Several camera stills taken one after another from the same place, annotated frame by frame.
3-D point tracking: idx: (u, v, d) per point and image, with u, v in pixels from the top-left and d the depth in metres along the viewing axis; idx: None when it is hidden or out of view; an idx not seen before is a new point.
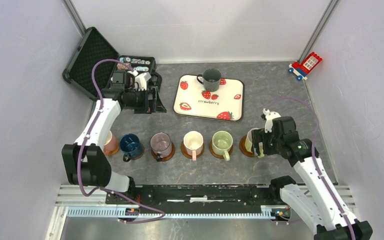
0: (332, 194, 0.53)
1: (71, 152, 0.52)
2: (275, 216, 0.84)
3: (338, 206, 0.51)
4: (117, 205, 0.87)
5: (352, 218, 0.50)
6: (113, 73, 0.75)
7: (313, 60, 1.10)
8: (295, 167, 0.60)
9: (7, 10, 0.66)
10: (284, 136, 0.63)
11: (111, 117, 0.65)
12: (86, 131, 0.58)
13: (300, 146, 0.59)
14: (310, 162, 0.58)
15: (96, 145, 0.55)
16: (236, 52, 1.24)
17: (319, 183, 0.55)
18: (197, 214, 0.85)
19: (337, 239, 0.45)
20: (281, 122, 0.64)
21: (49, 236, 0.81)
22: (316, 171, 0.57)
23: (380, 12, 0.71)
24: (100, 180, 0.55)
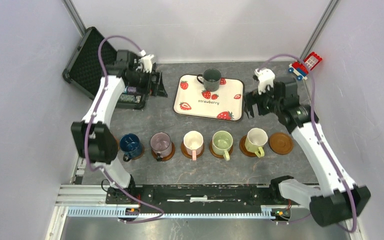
0: (331, 160, 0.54)
1: (79, 129, 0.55)
2: (275, 216, 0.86)
3: (337, 171, 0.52)
4: (117, 205, 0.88)
5: (350, 183, 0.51)
6: (118, 53, 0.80)
7: (313, 60, 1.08)
8: (294, 132, 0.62)
9: (6, 10, 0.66)
10: (284, 100, 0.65)
11: (116, 95, 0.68)
12: (93, 108, 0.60)
13: (299, 112, 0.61)
14: (310, 128, 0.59)
15: (103, 123, 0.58)
16: (236, 51, 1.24)
17: (319, 149, 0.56)
18: (197, 214, 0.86)
19: (334, 203, 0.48)
20: (284, 84, 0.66)
21: (49, 236, 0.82)
22: (315, 136, 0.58)
23: (380, 12, 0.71)
24: (107, 155, 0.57)
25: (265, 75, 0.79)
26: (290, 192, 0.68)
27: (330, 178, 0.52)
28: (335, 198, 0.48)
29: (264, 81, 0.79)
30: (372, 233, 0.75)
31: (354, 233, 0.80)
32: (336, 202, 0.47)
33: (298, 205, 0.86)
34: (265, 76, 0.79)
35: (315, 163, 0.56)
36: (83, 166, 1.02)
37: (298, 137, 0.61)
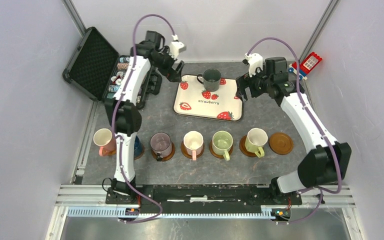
0: (315, 121, 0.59)
1: (110, 104, 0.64)
2: (275, 216, 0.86)
3: (319, 129, 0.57)
4: (117, 205, 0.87)
5: (332, 140, 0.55)
6: (146, 33, 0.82)
7: (313, 60, 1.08)
8: (282, 103, 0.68)
9: (6, 10, 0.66)
10: (275, 75, 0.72)
11: (142, 74, 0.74)
12: (123, 88, 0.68)
13: (287, 85, 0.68)
14: (295, 97, 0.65)
15: (130, 102, 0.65)
16: (236, 52, 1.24)
17: (304, 113, 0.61)
18: (196, 214, 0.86)
19: (317, 156, 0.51)
20: (274, 61, 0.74)
21: (49, 236, 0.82)
22: (301, 103, 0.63)
23: (380, 12, 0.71)
24: (131, 128, 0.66)
25: (255, 58, 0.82)
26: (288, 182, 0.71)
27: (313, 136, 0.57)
28: (317, 152, 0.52)
29: (254, 64, 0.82)
30: (372, 233, 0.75)
31: (354, 233, 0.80)
32: (318, 156, 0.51)
33: (298, 205, 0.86)
34: (255, 58, 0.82)
35: (301, 126, 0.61)
36: (83, 166, 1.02)
37: (285, 106, 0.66)
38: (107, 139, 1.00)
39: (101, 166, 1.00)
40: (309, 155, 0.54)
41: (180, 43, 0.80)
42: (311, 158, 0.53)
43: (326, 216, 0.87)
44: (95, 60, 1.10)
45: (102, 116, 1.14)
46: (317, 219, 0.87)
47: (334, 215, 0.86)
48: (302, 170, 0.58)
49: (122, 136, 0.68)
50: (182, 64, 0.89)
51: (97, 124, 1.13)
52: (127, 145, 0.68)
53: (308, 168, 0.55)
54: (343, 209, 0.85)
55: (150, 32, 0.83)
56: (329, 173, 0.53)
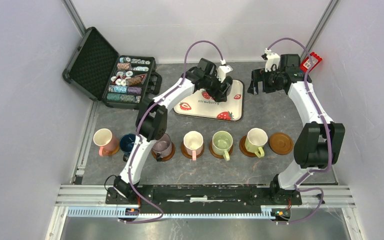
0: (315, 103, 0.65)
1: (146, 104, 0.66)
2: (275, 216, 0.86)
3: (318, 110, 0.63)
4: (117, 205, 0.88)
5: (328, 120, 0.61)
6: (200, 60, 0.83)
7: (313, 60, 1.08)
8: (289, 91, 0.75)
9: (6, 11, 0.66)
10: (286, 67, 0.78)
11: (183, 94, 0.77)
12: (164, 95, 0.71)
13: (296, 75, 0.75)
14: (301, 84, 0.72)
15: (165, 108, 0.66)
16: (236, 52, 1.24)
17: (307, 97, 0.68)
18: (197, 214, 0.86)
19: (310, 131, 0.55)
20: (287, 56, 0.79)
21: (49, 236, 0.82)
22: (305, 89, 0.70)
23: (380, 12, 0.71)
24: (153, 134, 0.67)
25: (273, 55, 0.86)
26: (288, 179, 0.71)
27: (311, 115, 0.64)
28: (311, 126, 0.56)
29: (270, 60, 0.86)
30: (373, 233, 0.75)
31: (354, 232, 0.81)
32: (311, 130, 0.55)
33: (298, 205, 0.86)
34: (273, 55, 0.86)
35: (303, 109, 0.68)
36: (83, 166, 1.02)
37: (292, 92, 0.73)
38: (108, 138, 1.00)
39: (101, 166, 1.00)
40: (303, 131, 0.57)
41: (227, 68, 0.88)
42: (304, 132, 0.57)
43: (327, 216, 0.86)
44: (96, 60, 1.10)
45: (102, 116, 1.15)
46: (318, 219, 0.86)
47: (334, 215, 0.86)
48: (295, 146, 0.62)
49: (141, 138, 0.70)
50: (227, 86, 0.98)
51: (97, 124, 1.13)
52: (143, 149, 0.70)
53: (300, 145, 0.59)
54: (343, 209, 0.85)
55: (203, 59, 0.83)
56: (321, 150, 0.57)
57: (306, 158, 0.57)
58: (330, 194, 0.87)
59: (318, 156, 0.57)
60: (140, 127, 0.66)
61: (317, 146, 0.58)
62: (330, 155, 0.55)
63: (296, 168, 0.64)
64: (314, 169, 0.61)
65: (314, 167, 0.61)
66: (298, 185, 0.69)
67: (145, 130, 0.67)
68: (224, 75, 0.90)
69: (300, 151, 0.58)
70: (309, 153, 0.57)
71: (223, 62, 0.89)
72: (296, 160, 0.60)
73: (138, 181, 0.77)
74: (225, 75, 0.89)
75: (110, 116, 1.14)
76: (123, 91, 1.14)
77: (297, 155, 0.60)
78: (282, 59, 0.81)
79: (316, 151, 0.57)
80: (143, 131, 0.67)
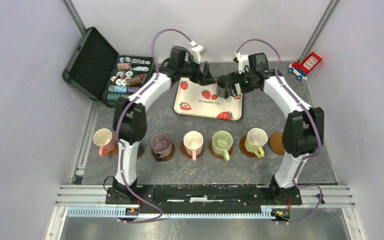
0: (291, 93, 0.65)
1: (122, 103, 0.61)
2: (275, 216, 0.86)
3: (295, 99, 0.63)
4: (117, 205, 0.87)
5: (307, 106, 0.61)
6: (170, 50, 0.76)
7: (313, 60, 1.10)
8: (264, 87, 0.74)
9: (6, 11, 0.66)
10: (255, 67, 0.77)
11: (161, 89, 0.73)
12: (139, 93, 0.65)
13: (266, 71, 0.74)
14: (274, 78, 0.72)
15: (142, 105, 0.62)
16: (236, 52, 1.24)
17: (281, 89, 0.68)
18: (197, 214, 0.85)
19: (294, 119, 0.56)
20: (255, 55, 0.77)
21: (49, 236, 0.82)
22: (278, 82, 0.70)
23: (380, 12, 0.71)
24: (135, 135, 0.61)
25: (242, 57, 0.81)
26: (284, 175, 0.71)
27: (290, 105, 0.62)
28: (294, 115, 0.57)
29: (242, 63, 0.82)
30: (373, 232, 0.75)
31: (354, 232, 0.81)
32: (295, 119, 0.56)
33: (298, 205, 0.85)
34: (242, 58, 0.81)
35: (281, 101, 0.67)
36: (83, 166, 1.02)
37: (266, 88, 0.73)
38: (108, 138, 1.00)
39: (101, 166, 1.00)
40: (288, 120, 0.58)
41: (199, 47, 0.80)
42: (289, 122, 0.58)
43: (327, 216, 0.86)
44: (96, 60, 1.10)
45: (102, 116, 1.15)
46: (318, 219, 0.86)
47: (334, 215, 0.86)
48: (283, 137, 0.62)
49: (124, 143, 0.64)
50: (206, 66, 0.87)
51: (97, 124, 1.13)
52: (129, 152, 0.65)
53: (288, 135, 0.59)
54: (343, 209, 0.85)
55: (174, 49, 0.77)
56: (309, 136, 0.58)
57: (296, 147, 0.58)
58: (330, 194, 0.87)
59: (307, 143, 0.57)
60: (119, 130, 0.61)
61: (304, 133, 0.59)
62: (318, 139, 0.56)
63: (290, 159, 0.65)
64: (305, 156, 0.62)
65: (306, 153, 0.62)
66: (295, 179, 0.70)
67: (124, 132, 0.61)
68: (199, 56, 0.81)
69: (290, 142, 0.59)
70: (299, 142, 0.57)
71: (193, 44, 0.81)
72: (288, 149, 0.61)
73: (134, 181, 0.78)
74: (200, 55, 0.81)
75: (110, 116, 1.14)
76: (123, 91, 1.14)
77: (287, 145, 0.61)
78: (250, 59, 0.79)
79: (304, 138, 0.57)
80: (123, 134, 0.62)
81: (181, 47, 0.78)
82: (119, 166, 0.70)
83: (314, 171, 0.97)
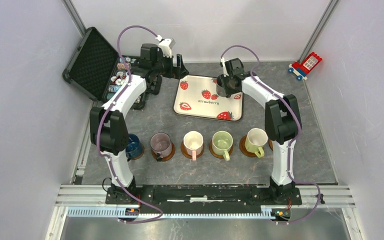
0: (265, 87, 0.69)
1: (96, 114, 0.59)
2: (275, 216, 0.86)
3: (270, 91, 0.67)
4: (117, 205, 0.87)
5: (281, 94, 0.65)
6: (140, 49, 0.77)
7: (313, 60, 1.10)
8: (242, 88, 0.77)
9: (6, 11, 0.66)
10: (233, 71, 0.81)
11: (137, 91, 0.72)
12: (113, 99, 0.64)
13: (243, 73, 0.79)
14: (249, 78, 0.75)
15: (119, 111, 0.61)
16: (235, 52, 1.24)
17: (257, 86, 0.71)
18: (197, 214, 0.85)
19: (271, 107, 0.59)
20: (230, 61, 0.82)
21: (49, 236, 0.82)
22: (252, 80, 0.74)
23: (380, 12, 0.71)
24: (117, 144, 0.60)
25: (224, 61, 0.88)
26: (279, 170, 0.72)
27: (268, 97, 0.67)
28: (271, 104, 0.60)
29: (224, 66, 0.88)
30: (373, 232, 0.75)
31: (354, 232, 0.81)
32: (272, 106, 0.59)
33: (298, 205, 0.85)
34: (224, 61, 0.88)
35: (259, 96, 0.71)
36: (83, 166, 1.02)
37: (245, 88, 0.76)
38: None
39: (102, 166, 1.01)
40: (266, 109, 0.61)
41: (166, 40, 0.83)
42: (267, 110, 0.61)
43: (327, 216, 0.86)
44: (96, 60, 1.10)
45: None
46: (318, 219, 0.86)
47: (335, 215, 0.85)
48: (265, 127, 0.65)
49: (109, 154, 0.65)
50: (180, 58, 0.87)
51: None
52: (116, 161, 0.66)
53: (269, 124, 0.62)
54: (343, 209, 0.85)
55: (144, 47, 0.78)
56: (289, 122, 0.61)
57: (278, 134, 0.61)
58: (330, 194, 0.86)
59: (288, 128, 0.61)
60: (100, 142, 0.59)
61: (283, 119, 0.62)
62: (297, 124, 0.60)
63: (278, 148, 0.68)
64: (290, 141, 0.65)
65: (290, 138, 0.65)
66: (290, 171, 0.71)
67: (104, 143, 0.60)
68: (170, 50, 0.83)
69: (272, 130, 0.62)
70: (281, 129, 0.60)
71: (159, 39, 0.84)
72: (271, 138, 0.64)
73: (131, 182, 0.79)
74: (170, 49, 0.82)
75: None
76: None
77: (270, 133, 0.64)
78: (227, 65, 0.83)
79: (284, 124, 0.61)
80: (104, 145, 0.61)
81: (151, 44, 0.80)
82: (112, 173, 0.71)
83: (314, 171, 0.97)
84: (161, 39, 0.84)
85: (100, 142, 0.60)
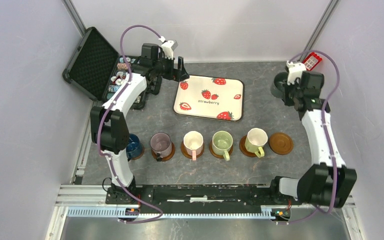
0: (329, 140, 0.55)
1: (97, 113, 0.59)
2: (275, 216, 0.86)
3: (330, 150, 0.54)
4: (117, 205, 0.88)
5: (339, 162, 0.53)
6: (142, 48, 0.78)
7: (313, 60, 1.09)
8: (303, 117, 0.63)
9: (6, 11, 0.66)
10: (305, 90, 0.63)
11: (137, 90, 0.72)
12: (114, 98, 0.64)
13: (313, 101, 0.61)
14: (318, 113, 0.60)
15: (119, 111, 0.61)
16: (241, 54, 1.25)
17: (320, 130, 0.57)
18: (196, 214, 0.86)
19: (317, 172, 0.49)
20: (309, 75, 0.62)
21: (49, 236, 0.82)
22: (321, 120, 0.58)
23: (380, 12, 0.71)
24: (117, 143, 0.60)
25: (298, 67, 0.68)
26: (289, 182, 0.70)
27: (321, 154, 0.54)
28: (318, 168, 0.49)
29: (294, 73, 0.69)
30: (373, 232, 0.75)
31: (354, 232, 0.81)
32: (318, 173, 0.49)
33: (298, 205, 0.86)
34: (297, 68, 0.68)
35: (313, 142, 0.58)
36: (83, 166, 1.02)
37: (305, 119, 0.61)
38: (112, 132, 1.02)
39: (102, 166, 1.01)
40: (311, 169, 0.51)
41: (169, 41, 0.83)
42: (311, 171, 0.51)
43: (327, 216, 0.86)
44: (95, 59, 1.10)
45: None
46: (318, 219, 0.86)
47: (334, 215, 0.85)
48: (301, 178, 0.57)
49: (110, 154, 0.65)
50: (181, 60, 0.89)
51: None
52: (117, 161, 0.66)
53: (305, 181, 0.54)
54: (343, 209, 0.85)
55: (146, 46, 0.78)
56: (325, 192, 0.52)
57: (307, 197, 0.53)
58: None
59: (321, 197, 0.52)
60: (100, 142, 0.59)
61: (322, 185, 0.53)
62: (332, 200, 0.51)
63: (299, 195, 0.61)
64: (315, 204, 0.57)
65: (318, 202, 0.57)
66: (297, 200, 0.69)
67: (105, 143, 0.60)
68: (171, 51, 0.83)
69: (303, 190, 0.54)
70: (313, 195, 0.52)
71: (163, 40, 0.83)
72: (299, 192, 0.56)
73: (131, 182, 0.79)
74: (172, 51, 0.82)
75: None
76: None
77: (300, 189, 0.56)
78: (304, 77, 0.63)
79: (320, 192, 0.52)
80: (105, 145, 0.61)
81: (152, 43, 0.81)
82: (112, 173, 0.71)
83: None
84: (164, 40, 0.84)
85: (100, 142, 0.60)
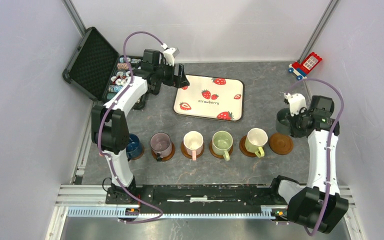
0: (328, 165, 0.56)
1: (98, 112, 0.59)
2: (276, 216, 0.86)
3: (327, 175, 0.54)
4: (117, 205, 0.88)
5: (333, 190, 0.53)
6: (144, 53, 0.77)
7: (313, 60, 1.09)
8: (309, 135, 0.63)
9: (6, 11, 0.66)
10: (315, 110, 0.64)
11: (138, 92, 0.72)
12: (115, 98, 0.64)
13: (323, 120, 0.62)
14: (325, 134, 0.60)
15: (121, 110, 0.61)
16: (241, 54, 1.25)
17: (322, 153, 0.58)
18: (196, 214, 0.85)
19: (307, 195, 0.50)
20: (319, 97, 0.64)
21: (49, 236, 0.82)
22: (325, 143, 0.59)
23: (380, 12, 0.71)
24: (117, 143, 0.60)
25: (295, 98, 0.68)
26: (287, 187, 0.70)
27: (317, 178, 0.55)
28: (310, 191, 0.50)
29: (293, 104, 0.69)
30: (373, 232, 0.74)
31: (354, 232, 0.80)
32: (307, 196, 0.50)
33: None
34: (296, 99, 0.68)
35: (313, 164, 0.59)
36: (83, 166, 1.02)
37: (311, 138, 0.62)
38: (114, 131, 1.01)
39: (102, 166, 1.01)
40: (302, 190, 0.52)
41: (171, 48, 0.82)
42: (301, 192, 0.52)
43: None
44: (96, 60, 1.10)
45: None
46: None
47: None
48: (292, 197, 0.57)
49: (110, 154, 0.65)
50: (182, 68, 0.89)
51: None
52: (117, 161, 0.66)
53: (295, 201, 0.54)
54: None
55: (147, 51, 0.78)
56: (313, 216, 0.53)
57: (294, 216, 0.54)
58: None
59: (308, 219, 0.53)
60: (100, 141, 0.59)
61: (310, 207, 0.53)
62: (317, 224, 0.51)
63: None
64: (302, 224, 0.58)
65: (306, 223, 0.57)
66: None
67: (105, 142, 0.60)
68: (172, 58, 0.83)
69: (292, 209, 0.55)
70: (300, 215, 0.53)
71: (165, 47, 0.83)
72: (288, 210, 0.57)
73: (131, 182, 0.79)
74: (173, 57, 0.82)
75: None
76: None
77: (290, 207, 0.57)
78: (313, 100, 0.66)
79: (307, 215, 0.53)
80: (105, 144, 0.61)
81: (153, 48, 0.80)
82: (112, 173, 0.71)
83: None
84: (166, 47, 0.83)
85: (100, 141, 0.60)
